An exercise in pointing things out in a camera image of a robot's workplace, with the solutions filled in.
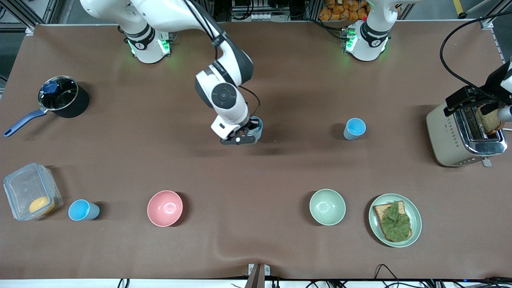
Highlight blue plastic cup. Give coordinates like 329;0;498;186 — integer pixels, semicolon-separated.
68;199;100;221
247;116;264;142
343;118;366;141

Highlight brown bread slice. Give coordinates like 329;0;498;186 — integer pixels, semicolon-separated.
477;109;505;136

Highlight brown table cover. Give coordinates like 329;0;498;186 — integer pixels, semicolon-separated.
0;20;512;280

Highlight cream and chrome toaster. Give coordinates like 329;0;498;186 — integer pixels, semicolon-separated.
426;103;508;168

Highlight pink bowl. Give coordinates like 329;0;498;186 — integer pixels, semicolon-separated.
147;190;184;227

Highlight pale green bowl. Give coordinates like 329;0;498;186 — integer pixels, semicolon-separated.
309;189;346;226

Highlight bag of orange buns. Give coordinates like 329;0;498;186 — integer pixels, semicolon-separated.
319;0;369;22

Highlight pale green plate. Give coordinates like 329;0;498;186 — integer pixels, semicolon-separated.
368;194;422;248

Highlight green lettuce leaf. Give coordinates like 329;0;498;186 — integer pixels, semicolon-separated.
380;201;412;242

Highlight toast slice under lettuce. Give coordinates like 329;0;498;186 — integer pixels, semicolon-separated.
373;201;412;243

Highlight glass lid with blue knob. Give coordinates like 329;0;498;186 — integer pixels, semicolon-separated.
38;76;79;111

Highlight yellow round food piece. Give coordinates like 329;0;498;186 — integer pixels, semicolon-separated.
29;196;56;215

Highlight clear plastic storage container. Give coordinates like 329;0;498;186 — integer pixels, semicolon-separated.
3;162;64;222

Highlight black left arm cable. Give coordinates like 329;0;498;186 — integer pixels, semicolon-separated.
439;10;512;93

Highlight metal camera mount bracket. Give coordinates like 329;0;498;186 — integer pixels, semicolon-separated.
245;263;271;288

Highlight black saucepan with blue handle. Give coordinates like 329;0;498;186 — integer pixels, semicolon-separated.
3;76;90;138

